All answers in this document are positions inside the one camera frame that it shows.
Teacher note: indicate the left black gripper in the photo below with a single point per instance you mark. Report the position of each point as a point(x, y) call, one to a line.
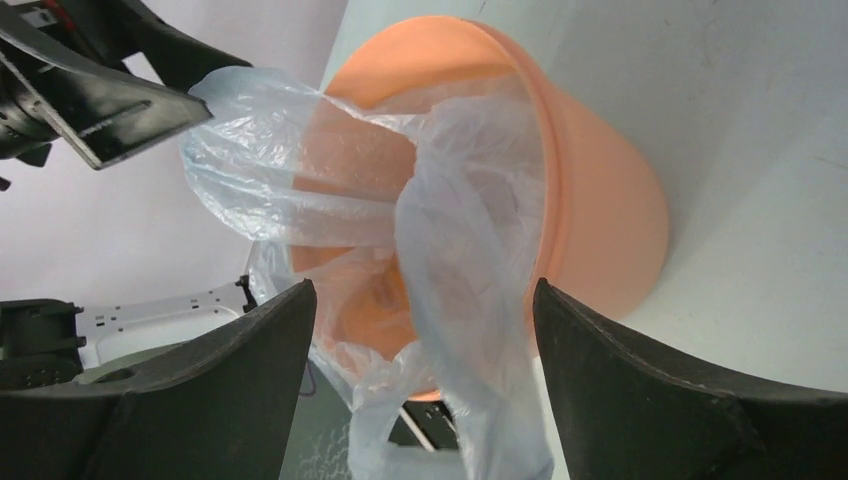
point(51, 90)

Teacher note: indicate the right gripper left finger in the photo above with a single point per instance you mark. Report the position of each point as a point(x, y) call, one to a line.
point(219, 406)

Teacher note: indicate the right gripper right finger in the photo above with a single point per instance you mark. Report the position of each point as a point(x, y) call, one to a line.
point(627, 406)

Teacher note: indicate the light blue plastic trash bag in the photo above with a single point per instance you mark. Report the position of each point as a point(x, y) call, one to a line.
point(418, 297)

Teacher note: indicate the orange plastic trash bin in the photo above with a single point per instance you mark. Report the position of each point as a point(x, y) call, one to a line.
point(573, 200)

